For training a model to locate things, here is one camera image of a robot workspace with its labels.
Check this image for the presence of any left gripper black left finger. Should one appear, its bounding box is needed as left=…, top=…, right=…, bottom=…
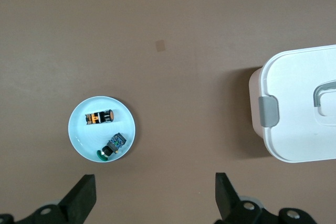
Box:
left=0, top=174, right=97, bottom=224

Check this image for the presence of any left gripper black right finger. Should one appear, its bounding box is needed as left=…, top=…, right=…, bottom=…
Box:
left=215, top=172, right=319, bottom=224

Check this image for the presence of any orange black push-button switch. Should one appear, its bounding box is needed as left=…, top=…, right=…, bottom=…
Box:
left=85, top=109, right=116, bottom=126

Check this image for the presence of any white lidded storage box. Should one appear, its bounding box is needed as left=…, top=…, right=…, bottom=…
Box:
left=248, top=44, right=336, bottom=163

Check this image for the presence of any light blue round plate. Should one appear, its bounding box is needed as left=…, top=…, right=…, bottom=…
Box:
left=67, top=95, right=138, bottom=163

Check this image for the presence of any small brown tape patch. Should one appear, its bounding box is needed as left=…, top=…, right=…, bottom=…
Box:
left=154, top=39, right=167, bottom=52

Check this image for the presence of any green blue push-button switch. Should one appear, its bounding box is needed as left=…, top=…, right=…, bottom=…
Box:
left=96, top=132, right=127, bottom=162

